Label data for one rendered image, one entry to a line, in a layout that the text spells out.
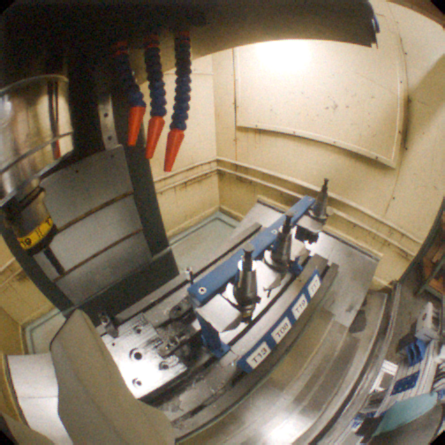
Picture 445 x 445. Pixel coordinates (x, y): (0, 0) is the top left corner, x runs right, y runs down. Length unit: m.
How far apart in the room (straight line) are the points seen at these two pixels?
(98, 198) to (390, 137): 1.15
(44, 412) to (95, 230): 1.04
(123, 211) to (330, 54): 1.12
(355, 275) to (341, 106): 0.83
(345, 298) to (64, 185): 1.24
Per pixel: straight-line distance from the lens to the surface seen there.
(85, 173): 0.64
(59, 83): 0.17
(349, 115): 0.93
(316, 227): 0.51
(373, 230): 1.04
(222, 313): 0.32
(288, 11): 0.20
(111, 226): 0.73
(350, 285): 1.05
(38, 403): 1.22
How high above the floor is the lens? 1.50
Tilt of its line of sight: 36 degrees down
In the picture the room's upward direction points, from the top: 3 degrees counter-clockwise
